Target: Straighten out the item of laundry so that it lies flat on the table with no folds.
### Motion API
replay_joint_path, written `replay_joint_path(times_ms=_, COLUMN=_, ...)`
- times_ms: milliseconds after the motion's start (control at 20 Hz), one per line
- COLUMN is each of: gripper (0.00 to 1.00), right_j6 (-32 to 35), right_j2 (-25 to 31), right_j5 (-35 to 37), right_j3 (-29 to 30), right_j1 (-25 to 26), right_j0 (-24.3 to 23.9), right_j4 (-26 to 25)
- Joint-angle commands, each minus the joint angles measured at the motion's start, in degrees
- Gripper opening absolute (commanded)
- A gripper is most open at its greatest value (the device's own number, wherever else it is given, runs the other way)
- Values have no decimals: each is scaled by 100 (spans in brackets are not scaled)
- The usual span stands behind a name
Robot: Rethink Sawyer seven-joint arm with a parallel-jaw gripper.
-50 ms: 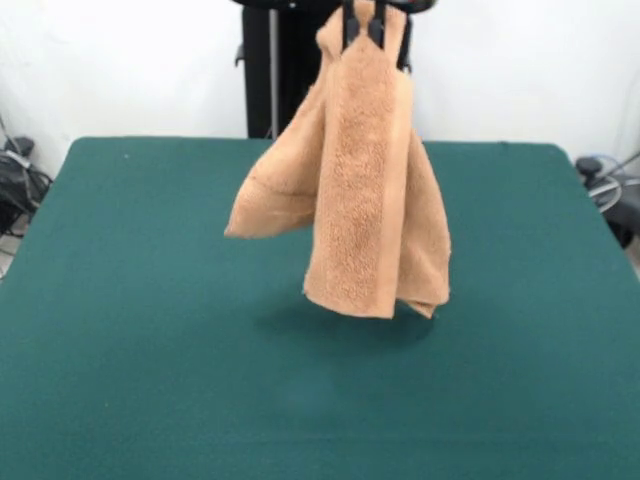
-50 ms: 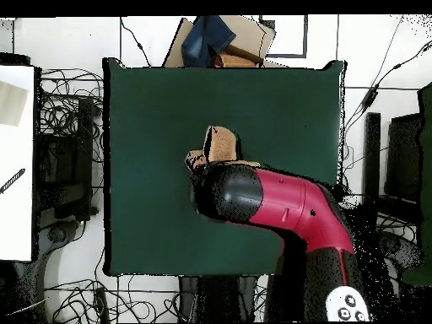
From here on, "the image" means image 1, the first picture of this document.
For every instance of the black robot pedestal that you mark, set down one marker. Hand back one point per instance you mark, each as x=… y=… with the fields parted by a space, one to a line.
x=260 y=75

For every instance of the tan terry towel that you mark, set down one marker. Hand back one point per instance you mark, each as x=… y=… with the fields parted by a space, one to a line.
x=360 y=200

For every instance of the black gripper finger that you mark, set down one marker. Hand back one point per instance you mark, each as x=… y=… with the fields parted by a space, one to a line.
x=351 y=25
x=380 y=25

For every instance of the dark green table cloth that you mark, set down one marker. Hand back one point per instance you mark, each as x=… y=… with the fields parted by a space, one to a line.
x=150 y=350

